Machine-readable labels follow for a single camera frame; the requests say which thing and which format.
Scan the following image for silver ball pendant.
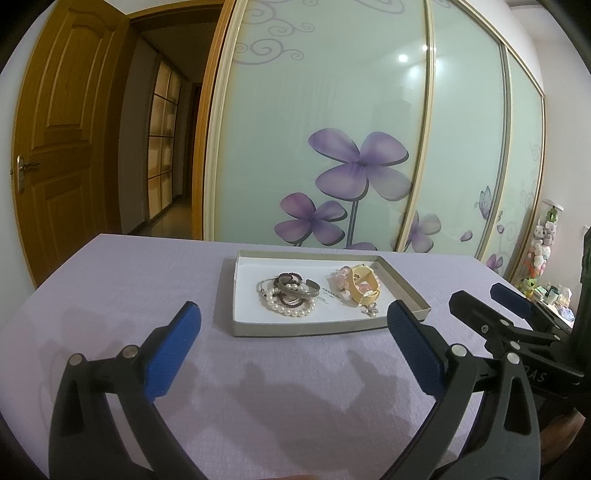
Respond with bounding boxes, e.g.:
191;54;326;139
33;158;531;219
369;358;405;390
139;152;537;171
362;302;379;317

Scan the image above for beige strap watch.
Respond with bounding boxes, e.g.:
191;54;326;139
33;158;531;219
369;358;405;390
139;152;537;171
346;264;381;306

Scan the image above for grey cuff bangle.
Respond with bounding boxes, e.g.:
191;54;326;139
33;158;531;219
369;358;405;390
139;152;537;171
276;277;321;299

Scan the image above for white pearl bracelet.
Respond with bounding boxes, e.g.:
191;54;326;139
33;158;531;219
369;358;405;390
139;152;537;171
262;281;318;318

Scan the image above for person's right hand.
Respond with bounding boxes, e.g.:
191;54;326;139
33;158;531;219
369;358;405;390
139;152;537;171
540;410;590;480

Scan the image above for small items on shelf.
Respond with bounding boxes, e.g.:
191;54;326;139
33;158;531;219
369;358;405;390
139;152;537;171
532;283;575;326

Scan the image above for thin silver bangle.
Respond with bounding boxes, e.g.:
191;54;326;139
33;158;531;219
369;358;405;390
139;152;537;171
256;277;296;298

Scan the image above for grey cardboard tray box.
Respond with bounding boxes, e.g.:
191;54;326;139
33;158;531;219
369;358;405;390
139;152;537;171
217;249;431;337

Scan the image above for floral glass wardrobe door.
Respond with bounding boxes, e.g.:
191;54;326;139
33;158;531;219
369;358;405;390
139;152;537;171
202;1;434;251

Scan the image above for wooden door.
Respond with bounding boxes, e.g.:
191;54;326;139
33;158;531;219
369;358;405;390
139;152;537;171
13;1;129;286

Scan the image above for hallway lattice window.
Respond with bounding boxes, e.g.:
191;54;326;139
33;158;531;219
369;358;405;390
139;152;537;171
147;60;181;221

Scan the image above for hanging plush toy string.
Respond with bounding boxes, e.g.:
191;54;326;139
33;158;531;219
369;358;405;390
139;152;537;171
521;200;565;294

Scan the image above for pink bead bracelet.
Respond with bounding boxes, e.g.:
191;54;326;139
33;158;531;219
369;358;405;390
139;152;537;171
329;264;382;301

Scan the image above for dark red bead necklace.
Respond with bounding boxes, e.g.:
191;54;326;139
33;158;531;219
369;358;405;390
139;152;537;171
271;271;312;307

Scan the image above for brass door handle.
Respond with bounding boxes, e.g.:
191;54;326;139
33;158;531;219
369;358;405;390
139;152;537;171
16;155;40;193

